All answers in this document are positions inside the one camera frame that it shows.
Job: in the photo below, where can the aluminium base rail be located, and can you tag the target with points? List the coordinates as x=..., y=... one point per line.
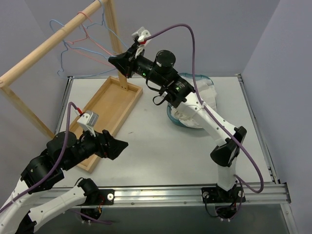
x=191, y=195

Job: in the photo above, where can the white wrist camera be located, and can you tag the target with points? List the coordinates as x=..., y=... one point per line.
x=140, y=37
x=87, y=122

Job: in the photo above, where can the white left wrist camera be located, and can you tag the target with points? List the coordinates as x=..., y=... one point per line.
x=87, y=122

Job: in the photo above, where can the blue wire hanger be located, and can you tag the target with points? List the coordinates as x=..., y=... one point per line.
x=65, y=48
x=109, y=31

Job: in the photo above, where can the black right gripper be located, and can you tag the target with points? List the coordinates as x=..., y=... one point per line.
x=130, y=65

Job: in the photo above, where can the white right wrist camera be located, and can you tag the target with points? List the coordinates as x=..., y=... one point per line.
x=140, y=37

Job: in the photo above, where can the wooden clothes rack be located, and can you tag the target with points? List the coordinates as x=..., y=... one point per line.
x=116, y=95

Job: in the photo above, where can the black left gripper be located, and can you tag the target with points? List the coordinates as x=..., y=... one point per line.
x=105, y=144

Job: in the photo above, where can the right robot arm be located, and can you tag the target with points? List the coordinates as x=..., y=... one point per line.
x=181, y=95

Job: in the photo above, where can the white ruffled skirt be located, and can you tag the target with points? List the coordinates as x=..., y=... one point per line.
x=207, y=97

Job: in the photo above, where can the pink wire hanger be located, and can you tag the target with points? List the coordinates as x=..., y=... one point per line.
x=90, y=48

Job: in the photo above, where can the blue wire hanger front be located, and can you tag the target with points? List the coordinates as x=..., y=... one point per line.
x=109, y=31

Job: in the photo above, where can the teal plastic tray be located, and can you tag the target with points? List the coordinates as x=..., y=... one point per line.
x=202, y=76

